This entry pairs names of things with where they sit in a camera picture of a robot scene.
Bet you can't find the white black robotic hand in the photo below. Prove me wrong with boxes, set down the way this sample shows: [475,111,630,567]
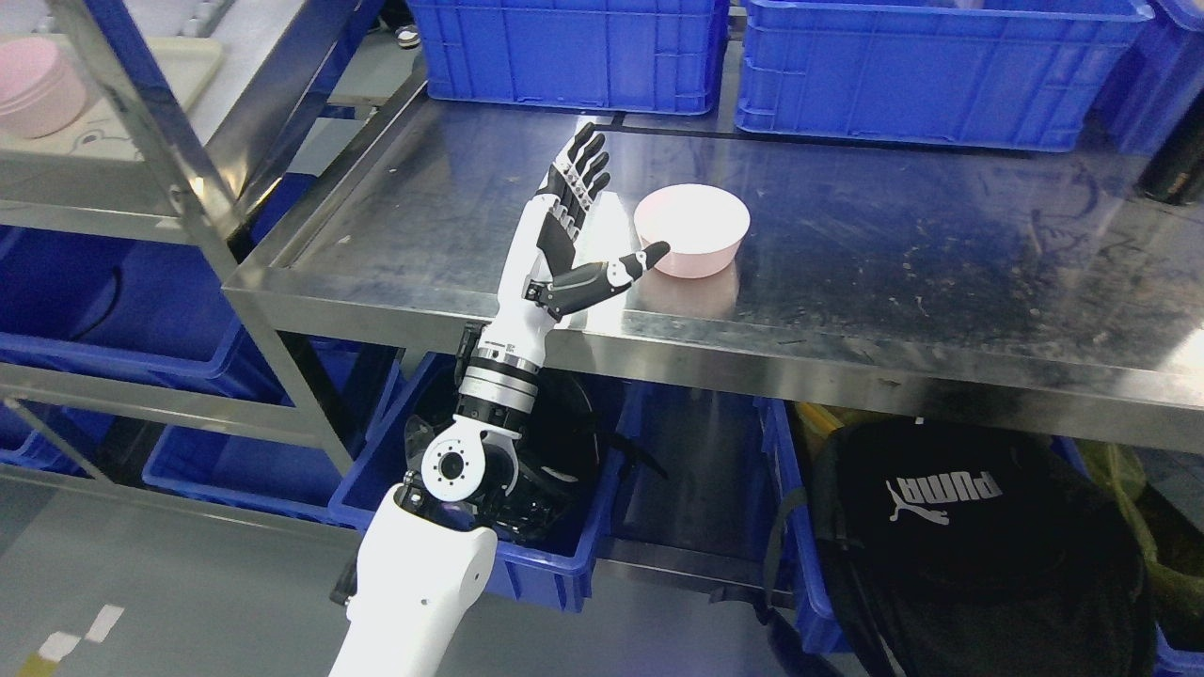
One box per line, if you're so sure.
[473,120,671,371]

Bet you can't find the blue crate on table right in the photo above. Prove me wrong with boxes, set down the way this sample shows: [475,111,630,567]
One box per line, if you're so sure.
[734,1,1155,151]

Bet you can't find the black puma backpack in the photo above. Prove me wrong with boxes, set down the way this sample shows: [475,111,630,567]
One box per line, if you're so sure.
[756,418,1158,676]

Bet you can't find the blue crate far right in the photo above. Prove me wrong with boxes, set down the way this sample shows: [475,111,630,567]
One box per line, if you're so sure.
[1093,1,1203,157]

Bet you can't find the blue crate on table left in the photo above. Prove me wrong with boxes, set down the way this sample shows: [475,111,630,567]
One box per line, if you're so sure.
[409,1,728,116]

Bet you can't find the black cable in bin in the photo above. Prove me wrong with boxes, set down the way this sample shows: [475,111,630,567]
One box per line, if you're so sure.
[71,265,123,341]

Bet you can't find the blue bin holding helmet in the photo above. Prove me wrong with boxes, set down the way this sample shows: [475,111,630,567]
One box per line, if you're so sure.
[327,353,635,613]

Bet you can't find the blue bin behind backpack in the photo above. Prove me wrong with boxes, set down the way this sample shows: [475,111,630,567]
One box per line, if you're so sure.
[753,396,851,654]

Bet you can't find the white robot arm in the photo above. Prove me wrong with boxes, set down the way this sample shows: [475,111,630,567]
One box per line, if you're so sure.
[330,411,523,676]

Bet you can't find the stainless steel shelf rack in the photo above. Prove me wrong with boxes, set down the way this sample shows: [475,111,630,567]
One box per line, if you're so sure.
[2,1,380,471]

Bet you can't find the pink plastic bowl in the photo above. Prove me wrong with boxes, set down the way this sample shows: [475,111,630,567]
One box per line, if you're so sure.
[633,183,753,279]

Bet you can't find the cream bear tray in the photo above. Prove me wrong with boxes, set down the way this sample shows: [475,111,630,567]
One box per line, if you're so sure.
[0,36,225,163]

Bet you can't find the blue crate on table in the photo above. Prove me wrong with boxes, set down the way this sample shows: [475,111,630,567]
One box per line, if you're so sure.
[409,1,728,116]
[734,1,1155,151]

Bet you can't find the blue bin on shelf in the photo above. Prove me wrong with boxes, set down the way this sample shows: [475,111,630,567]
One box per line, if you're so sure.
[1,226,285,404]

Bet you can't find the stainless steel table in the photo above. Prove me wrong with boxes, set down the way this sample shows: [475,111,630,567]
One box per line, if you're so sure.
[225,87,1203,453]

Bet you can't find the stack of pink bowls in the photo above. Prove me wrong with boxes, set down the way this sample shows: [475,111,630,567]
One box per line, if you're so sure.
[1,36,89,140]

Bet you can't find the black helmet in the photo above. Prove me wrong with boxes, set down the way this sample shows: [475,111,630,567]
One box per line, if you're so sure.
[405,369,671,546]

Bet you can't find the blue bin lower shelf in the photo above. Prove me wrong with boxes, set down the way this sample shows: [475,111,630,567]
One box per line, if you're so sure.
[141,336,403,526]

